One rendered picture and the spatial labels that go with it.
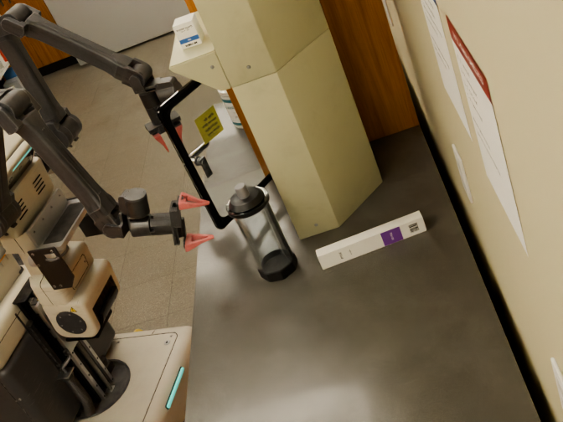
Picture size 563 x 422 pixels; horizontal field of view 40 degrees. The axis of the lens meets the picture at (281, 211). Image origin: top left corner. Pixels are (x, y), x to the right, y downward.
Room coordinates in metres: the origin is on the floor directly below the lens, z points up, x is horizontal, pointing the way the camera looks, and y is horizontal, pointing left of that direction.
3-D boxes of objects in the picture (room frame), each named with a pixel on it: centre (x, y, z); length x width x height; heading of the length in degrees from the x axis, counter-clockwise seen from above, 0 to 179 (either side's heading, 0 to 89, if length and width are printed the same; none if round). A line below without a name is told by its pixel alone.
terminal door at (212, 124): (1.88, 0.06, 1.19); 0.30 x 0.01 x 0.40; 127
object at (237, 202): (1.59, 0.07, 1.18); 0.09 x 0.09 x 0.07
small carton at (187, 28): (1.77, 0.02, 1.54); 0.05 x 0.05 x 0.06; 75
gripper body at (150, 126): (2.17, 0.22, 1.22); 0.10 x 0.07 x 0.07; 101
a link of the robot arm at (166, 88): (2.15, 0.18, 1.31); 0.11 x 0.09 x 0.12; 64
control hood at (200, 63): (1.83, 0.01, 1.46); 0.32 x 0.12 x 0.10; 169
